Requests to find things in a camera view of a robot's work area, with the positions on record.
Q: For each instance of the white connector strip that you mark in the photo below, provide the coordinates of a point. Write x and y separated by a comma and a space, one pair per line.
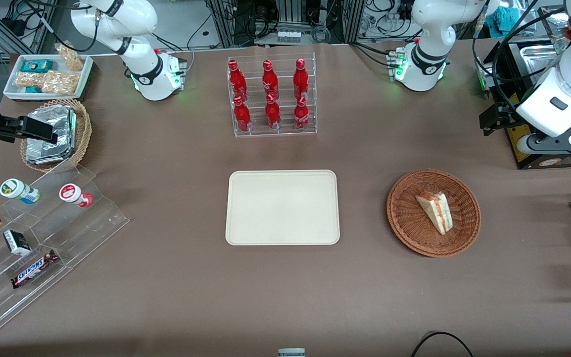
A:
288, 36

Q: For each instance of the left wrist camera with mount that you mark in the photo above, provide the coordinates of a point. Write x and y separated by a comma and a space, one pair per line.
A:
553, 144

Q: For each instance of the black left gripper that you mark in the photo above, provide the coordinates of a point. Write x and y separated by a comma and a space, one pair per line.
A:
504, 118

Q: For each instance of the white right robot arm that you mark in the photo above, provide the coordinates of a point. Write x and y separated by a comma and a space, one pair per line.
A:
142, 69

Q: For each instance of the small teal packet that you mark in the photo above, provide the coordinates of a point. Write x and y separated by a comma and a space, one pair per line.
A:
32, 89

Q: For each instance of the metal equipment rack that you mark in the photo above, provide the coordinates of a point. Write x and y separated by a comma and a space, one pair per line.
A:
260, 20

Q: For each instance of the triangular sandwich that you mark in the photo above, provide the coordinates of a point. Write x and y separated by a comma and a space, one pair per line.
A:
436, 210

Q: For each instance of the beige rectangular tray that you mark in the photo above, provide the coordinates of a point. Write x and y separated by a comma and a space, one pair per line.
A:
280, 208

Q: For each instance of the brown snickers bar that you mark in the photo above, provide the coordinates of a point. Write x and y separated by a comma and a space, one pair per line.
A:
33, 269

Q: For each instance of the clear acrylic bottle rack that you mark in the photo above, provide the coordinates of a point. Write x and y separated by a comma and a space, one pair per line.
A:
285, 133

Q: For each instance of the clear puffed snack bag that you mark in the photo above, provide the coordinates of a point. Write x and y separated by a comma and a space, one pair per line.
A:
28, 79
71, 58
60, 83

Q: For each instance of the small grey object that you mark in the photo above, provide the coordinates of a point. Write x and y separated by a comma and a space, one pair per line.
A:
291, 352

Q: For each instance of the teal snack box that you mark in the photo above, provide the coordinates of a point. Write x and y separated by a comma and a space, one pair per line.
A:
36, 66

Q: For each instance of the red lid yogurt cup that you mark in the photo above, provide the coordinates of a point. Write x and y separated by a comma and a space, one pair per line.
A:
71, 193

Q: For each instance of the clear acrylic stepped display stand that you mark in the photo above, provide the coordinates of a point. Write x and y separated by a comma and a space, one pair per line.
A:
82, 233

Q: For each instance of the round brown wicker basket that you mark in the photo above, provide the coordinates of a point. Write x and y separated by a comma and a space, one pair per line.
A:
409, 223

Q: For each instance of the small black white box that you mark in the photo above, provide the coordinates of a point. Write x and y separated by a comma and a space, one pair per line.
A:
17, 243

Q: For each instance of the brown table cloth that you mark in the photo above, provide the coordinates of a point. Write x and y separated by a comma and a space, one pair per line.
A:
166, 307

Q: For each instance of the red cola bottle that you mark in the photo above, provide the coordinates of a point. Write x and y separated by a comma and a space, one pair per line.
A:
269, 82
301, 79
272, 114
242, 116
301, 115
237, 82

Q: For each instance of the silver foil wrapped package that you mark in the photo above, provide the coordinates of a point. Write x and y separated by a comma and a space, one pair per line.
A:
50, 148

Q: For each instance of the steel warmer pan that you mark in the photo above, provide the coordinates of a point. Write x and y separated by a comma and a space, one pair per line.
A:
538, 55

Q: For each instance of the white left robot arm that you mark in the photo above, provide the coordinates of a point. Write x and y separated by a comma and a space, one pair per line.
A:
424, 54

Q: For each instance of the green lid yogurt cup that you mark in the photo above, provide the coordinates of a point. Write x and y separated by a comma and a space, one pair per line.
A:
14, 189

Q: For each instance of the tan wicker basket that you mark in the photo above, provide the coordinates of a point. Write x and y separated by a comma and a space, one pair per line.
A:
83, 131

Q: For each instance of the white rectangular snack tray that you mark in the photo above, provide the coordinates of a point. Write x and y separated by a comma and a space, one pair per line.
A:
13, 91

